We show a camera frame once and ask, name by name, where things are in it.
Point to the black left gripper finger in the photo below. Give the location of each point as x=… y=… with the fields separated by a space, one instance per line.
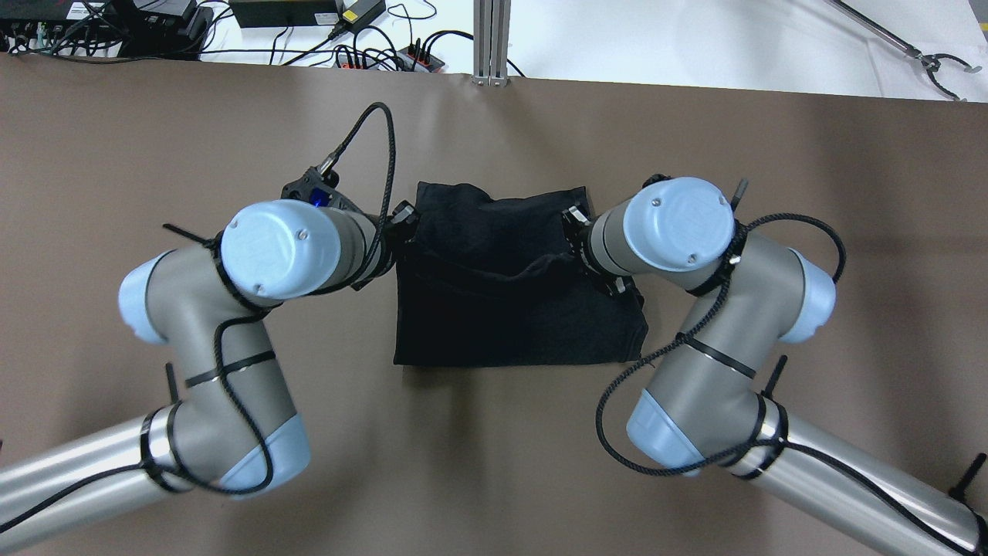
x=405 y=218

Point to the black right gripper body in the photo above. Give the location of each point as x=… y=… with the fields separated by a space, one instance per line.
x=575 y=218

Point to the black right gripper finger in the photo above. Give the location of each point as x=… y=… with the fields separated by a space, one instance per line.
x=575 y=215

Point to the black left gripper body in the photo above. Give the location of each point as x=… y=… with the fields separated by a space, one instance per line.
x=402 y=215

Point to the black printed t-shirt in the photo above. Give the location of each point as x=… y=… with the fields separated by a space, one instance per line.
x=487 y=283

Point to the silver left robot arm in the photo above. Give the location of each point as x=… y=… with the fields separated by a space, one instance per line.
x=234 y=430

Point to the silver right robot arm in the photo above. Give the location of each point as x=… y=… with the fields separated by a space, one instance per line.
x=691 y=403

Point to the red black power strip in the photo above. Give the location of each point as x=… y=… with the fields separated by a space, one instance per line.
x=410 y=59

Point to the black power adapter yellow label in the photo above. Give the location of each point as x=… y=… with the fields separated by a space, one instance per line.
x=357 y=17

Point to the black flat box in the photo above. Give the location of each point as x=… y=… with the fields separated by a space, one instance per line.
x=271 y=14

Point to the metal reacher grabber tool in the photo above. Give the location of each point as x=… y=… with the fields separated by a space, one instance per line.
x=931 y=63

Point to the aluminium frame post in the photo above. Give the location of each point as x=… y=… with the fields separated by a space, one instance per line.
x=490 y=43

